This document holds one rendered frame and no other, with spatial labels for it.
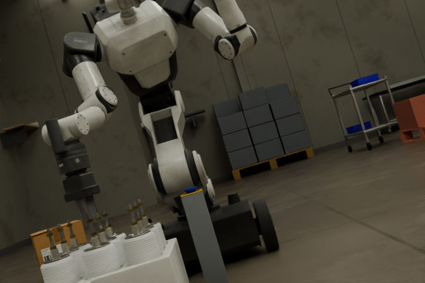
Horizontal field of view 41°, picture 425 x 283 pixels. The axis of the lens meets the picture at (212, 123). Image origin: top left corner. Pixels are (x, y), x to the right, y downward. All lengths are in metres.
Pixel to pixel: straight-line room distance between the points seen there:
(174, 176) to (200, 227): 0.31
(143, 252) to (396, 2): 9.84
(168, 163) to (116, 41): 0.47
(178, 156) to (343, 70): 8.69
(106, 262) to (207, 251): 0.34
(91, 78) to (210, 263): 0.72
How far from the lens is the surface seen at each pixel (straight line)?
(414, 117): 5.80
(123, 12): 2.03
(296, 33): 10.58
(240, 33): 1.95
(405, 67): 10.89
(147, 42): 2.03
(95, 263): 1.61
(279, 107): 9.29
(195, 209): 1.77
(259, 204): 2.15
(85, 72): 1.96
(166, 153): 2.07
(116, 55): 2.02
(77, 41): 2.04
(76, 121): 1.60
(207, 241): 1.78
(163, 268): 1.56
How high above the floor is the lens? 0.39
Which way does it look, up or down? 4 degrees up
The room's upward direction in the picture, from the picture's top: 17 degrees counter-clockwise
